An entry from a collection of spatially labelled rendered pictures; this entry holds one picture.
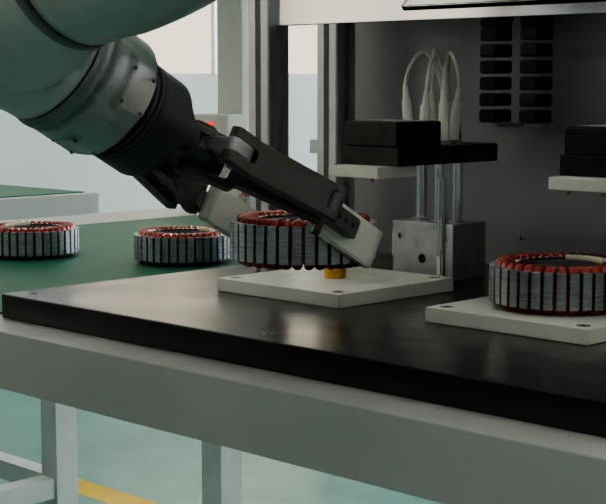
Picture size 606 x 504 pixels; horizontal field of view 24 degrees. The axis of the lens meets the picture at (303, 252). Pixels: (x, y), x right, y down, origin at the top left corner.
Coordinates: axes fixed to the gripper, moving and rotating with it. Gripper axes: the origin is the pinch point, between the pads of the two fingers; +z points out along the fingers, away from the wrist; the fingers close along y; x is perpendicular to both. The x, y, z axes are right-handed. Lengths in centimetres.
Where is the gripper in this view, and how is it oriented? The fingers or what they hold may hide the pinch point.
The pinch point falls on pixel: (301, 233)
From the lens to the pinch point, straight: 111.2
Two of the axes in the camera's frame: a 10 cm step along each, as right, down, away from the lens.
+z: 6.1, 4.2, 6.7
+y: 7.1, 0.8, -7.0
